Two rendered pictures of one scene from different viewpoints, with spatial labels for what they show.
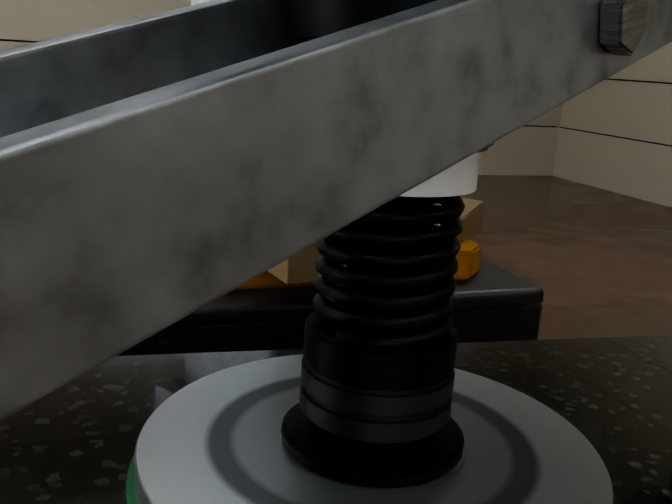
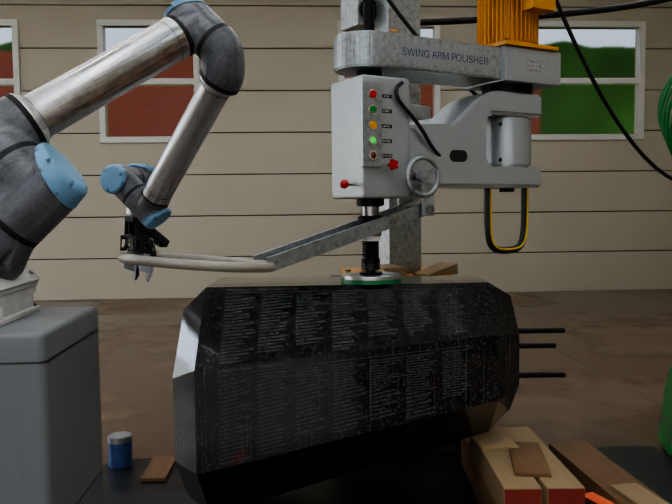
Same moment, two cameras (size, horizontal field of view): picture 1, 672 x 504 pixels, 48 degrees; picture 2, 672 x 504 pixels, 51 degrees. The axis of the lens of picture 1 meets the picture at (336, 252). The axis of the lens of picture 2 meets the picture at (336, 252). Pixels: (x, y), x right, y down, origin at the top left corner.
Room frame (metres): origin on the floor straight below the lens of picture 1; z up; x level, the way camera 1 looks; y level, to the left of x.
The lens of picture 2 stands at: (-2.14, -0.72, 1.10)
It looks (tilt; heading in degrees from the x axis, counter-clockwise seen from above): 4 degrees down; 19
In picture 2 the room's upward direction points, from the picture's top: 1 degrees counter-clockwise
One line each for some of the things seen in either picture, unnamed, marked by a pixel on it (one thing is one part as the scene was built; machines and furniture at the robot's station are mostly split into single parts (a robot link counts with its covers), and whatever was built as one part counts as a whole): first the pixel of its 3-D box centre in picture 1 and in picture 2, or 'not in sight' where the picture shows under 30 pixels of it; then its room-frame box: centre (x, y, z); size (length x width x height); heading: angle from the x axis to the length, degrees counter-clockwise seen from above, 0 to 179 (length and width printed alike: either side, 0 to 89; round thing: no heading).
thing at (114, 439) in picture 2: not in sight; (120, 450); (0.33, 1.09, 0.08); 0.10 x 0.10 x 0.13
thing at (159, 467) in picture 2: not in sight; (159, 468); (0.33, 0.90, 0.02); 0.25 x 0.10 x 0.01; 21
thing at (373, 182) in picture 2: not in sight; (388, 144); (0.38, -0.08, 1.32); 0.36 x 0.22 x 0.45; 139
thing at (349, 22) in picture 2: not in sight; (360, 13); (1.10, 0.24, 2.00); 0.20 x 0.18 x 0.15; 21
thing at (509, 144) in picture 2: not in sight; (506, 143); (0.81, -0.46, 1.34); 0.19 x 0.19 x 0.20
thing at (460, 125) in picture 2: not in sight; (457, 151); (0.60, -0.29, 1.30); 0.74 x 0.23 x 0.49; 139
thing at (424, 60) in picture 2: not in sight; (446, 68); (0.58, -0.25, 1.62); 0.96 x 0.25 x 0.17; 139
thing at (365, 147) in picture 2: not in sight; (370, 125); (0.19, -0.06, 1.37); 0.08 x 0.03 x 0.28; 139
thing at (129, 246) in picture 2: not in sight; (138, 235); (-0.15, 0.64, 1.01); 0.09 x 0.08 x 0.12; 168
